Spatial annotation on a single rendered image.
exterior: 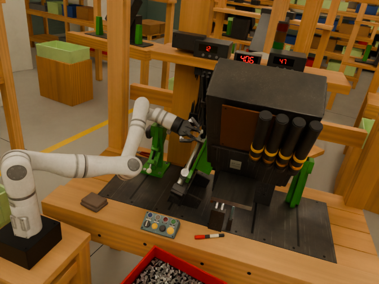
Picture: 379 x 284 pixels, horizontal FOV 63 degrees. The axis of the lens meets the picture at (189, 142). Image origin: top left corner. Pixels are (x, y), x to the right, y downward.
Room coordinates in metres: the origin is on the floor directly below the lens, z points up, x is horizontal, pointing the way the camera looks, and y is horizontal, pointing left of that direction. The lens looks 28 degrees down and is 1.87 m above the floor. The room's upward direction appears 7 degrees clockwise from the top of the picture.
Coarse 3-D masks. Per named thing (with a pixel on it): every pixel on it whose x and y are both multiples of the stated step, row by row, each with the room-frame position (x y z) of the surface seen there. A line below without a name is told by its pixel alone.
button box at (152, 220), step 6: (144, 216) 1.02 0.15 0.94; (162, 216) 1.02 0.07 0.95; (150, 222) 1.00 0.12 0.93; (156, 222) 1.00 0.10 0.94; (162, 222) 1.00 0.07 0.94; (168, 222) 1.00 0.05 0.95; (144, 228) 0.98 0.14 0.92; (150, 228) 0.98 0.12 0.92; (156, 228) 0.98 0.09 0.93; (174, 228) 0.98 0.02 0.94; (162, 234) 0.96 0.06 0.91; (168, 234) 0.96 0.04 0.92; (174, 234) 0.96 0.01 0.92
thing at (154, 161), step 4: (164, 140) 1.49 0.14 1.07; (152, 148) 1.43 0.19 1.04; (156, 148) 1.43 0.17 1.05; (160, 148) 1.45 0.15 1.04; (152, 152) 1.44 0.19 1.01; (160, 152) 1.44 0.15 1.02; (152, 156) 1.41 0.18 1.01; (156, 156) 1.43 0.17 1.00; (148, 160) 1.39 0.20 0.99; (152, 160) 1.39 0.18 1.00; (156, 160) 1.41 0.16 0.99; (148, 164) 1.40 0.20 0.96; (152, 164) 1.38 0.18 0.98; (156, 164) 1.40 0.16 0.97
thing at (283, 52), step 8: (200, 40) 1.48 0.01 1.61; (208, 40) 1.51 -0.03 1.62; (216, 40) 1.53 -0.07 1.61; (224, 40) 1.56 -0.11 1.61; (200, 48) 1.47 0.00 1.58; (208, 48) 1.46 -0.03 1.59; (216, 48) 1.45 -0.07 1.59; (224, 48) 1.44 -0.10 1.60; (272, 48) 1.50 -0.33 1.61; (200, 56) 1.47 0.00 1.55; (208, 56) 1.46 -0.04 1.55; (216, 56) 1.44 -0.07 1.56; (224, 56) 1.44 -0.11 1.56; (272, 56) 1.40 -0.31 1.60; (280, 56) 1.39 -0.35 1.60; (288, 56) 1.38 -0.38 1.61; (296, 56) 1.38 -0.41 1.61; (304, 56) 1.40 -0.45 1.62; (272, 64) 1.39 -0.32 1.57; (280, 64) 1.39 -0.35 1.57; (288, 64) 1.38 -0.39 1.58; (296, 64) 1.37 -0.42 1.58; (304, 64) 1.37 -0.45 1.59
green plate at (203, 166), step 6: (204, 144) 1.16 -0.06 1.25; (204, 150) 1.17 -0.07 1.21; (198, 156) 1.16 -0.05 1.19; (204, 156) 1.17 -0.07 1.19; (198, 162) 1.18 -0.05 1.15; (204, 162) 1.17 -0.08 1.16; (192, 168) 1.17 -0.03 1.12; (198, 168) 1.17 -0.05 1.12; (204, 168) 1.17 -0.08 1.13; (210, 168) 1.16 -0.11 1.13
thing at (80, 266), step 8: (88, 248) 0.96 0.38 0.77; (80, 256) 0.91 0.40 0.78; (88, 256) 0.96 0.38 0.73; (72, 264) 0.89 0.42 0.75; (80, 264) 0.91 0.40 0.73; (88, 264) 0.96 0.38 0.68; (64, 272) 0.85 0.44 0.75; (72, 272) 0.88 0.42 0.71; (80, 272) 0.91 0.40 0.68; (88, 272) 0.95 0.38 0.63; (56, 280) 0.81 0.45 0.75; (64, 280) 0.83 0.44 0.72; (72, 280) 0.92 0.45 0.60; (80, 280) 0.91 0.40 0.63; (88, 280) 0.95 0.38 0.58
